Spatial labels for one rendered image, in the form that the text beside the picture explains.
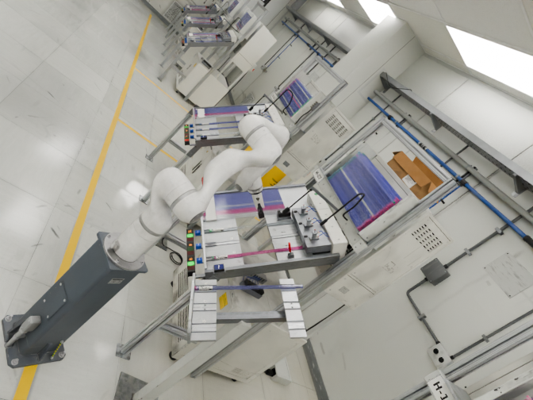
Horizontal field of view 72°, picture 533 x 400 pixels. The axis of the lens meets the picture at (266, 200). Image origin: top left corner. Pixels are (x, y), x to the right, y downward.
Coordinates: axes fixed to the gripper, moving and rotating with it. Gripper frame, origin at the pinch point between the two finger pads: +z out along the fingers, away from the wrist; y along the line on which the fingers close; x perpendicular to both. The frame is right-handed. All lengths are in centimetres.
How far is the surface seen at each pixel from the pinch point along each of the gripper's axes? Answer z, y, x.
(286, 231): 13.3, -7.1, -12.3
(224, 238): 7.1, -7.1, 22.8
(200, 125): 5, 144, 30
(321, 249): 12.6, -28.0, -26.5
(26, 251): -8, 5, 129
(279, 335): 74, -32, 6
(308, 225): 7.9, -11.9, -24.1
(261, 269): 11.6, -32.0, 7.0
